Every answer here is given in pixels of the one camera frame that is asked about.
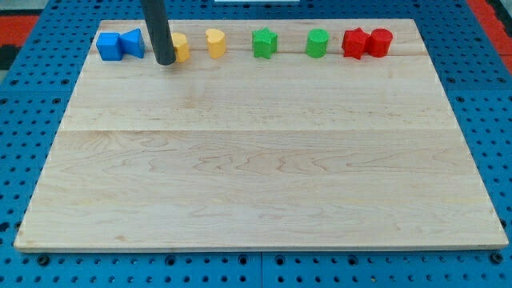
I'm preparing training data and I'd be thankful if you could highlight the green cylinder block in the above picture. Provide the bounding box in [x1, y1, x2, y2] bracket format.
[306, 29, 330, 58]

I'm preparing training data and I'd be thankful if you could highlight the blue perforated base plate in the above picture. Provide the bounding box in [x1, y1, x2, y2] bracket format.
[1, 1, 511, 287]

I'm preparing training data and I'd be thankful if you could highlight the red star block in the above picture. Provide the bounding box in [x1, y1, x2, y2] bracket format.
[341, 27, 370, 60]

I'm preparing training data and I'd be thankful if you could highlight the red cylinder block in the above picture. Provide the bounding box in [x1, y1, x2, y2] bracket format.
[366, 28, 394, 58]

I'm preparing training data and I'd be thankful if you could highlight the blue cube block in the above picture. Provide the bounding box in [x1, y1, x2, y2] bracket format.
[96, 32, 123, 61]

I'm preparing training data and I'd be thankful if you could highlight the blue triangular prism block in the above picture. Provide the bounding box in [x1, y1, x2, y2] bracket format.
[120, 28, 145, 58]

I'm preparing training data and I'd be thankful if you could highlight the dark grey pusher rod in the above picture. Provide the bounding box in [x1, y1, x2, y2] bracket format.
[141, 0, 176, 66]

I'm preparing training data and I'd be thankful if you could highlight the yellow block behind rod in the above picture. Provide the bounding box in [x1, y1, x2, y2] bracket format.
[171, 33, 190, 62]

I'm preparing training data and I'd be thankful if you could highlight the light wooden board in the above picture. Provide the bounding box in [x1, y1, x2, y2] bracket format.
[14, 19, 509, 253]

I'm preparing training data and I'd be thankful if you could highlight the green star block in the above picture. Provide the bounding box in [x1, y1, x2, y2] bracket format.
[251, 27, 278, 59]

